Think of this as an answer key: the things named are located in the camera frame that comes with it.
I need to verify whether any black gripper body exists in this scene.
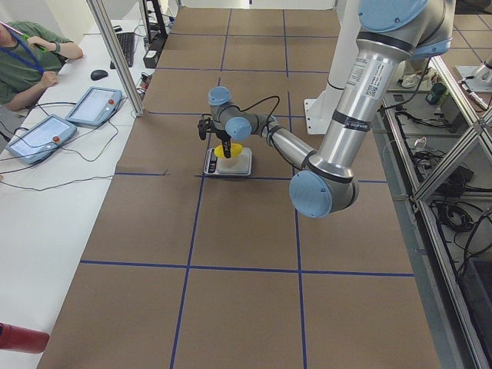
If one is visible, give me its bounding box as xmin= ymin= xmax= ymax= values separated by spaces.
xmin=215 ymin=130 xmax=231 ymax=142

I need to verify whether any yellow mango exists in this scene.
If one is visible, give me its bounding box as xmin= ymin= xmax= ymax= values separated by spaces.
xmin=213 ymin=143 xmax=243 ymax=159

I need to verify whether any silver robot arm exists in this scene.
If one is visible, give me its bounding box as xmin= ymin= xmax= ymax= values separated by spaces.
xmin=198 ymin=1 xmax=456 ymax=218

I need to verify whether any silver electronic kitchen scale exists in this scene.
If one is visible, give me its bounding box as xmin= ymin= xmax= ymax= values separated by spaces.
xmin=203 ymin=148 xmax=252 ymax=177

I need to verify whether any black computer box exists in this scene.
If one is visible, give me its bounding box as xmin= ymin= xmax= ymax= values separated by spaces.
xmin=143 ymin=50 xmax=160 ymax=69

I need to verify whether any black monitor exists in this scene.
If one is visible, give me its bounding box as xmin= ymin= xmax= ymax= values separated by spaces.
xmin=141 ymin=0 xmax=168 ymax=44

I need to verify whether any far blue teach pendant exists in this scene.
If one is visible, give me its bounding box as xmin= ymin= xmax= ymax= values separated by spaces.
xmin=66 ymin=86 xmax=122 ymax=128

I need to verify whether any blue teach pendant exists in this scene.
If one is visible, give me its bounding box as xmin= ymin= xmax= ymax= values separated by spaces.
xmin=6 ymin=115 xmax=77 ymax=165
xmin=66 ymin=86 xmax=122 ymax=128

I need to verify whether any black keyboard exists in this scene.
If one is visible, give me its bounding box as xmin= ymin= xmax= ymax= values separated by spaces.
xmin=116 ymin=32 xmax=135 ymax=68

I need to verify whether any black computer mouse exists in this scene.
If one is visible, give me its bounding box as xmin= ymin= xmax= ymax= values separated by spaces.
xmin=90 ymin=69 xmax=108 ymax=81

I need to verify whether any near blue teach pendant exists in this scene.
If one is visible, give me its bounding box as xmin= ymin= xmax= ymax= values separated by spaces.
xmin=6 ymin=115 xmax=77 ymax=165

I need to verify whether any seated person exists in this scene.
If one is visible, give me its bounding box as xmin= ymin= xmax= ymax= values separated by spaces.
xmin=1 ymin=21 xmax=84 ymax=111

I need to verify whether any red fire extinguisher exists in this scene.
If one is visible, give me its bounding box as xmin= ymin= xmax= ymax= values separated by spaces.
xmin=1 ymin=323 xmax=50 ymax=354

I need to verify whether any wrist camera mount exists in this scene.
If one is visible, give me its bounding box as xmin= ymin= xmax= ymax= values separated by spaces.
xmin=198 ymin=118 xmax=215 ymax=141

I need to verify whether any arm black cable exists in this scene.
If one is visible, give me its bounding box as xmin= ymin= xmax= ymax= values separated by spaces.
xmin=241 ymin=95 xmax=281 ymax=116

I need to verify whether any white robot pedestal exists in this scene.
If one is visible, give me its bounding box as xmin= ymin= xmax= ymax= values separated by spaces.
xmin=304 ymin=0 xmax=361 ymax=135

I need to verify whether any aluminium frame post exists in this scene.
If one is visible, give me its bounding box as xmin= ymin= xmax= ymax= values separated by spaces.
xmin=86 ymin=0 xmax=144 ymax=117

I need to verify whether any aluminium side frame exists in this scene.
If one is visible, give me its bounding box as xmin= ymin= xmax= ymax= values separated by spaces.
xmin=377 ymin=57 xmax=491 ymax=368

